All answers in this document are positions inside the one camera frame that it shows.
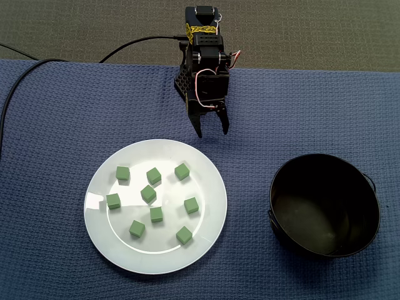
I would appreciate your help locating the white round plate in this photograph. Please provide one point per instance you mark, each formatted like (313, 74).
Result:
(168, 256)

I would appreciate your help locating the blue waffle cloth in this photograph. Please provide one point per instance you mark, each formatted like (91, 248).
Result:
(62, 156)

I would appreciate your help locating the green foam cube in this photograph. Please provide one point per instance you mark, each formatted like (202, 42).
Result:
(184, 235)
(156, 214)
(182, 171)
(137, 228)
(191, 205)
(148, 193)
(153, 176)
(113, 201)
(122, 172)

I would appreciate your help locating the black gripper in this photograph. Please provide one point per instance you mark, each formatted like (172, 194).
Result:
(204, 110)

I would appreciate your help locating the black metal pot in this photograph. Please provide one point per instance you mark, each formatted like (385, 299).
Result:
(312, 187)

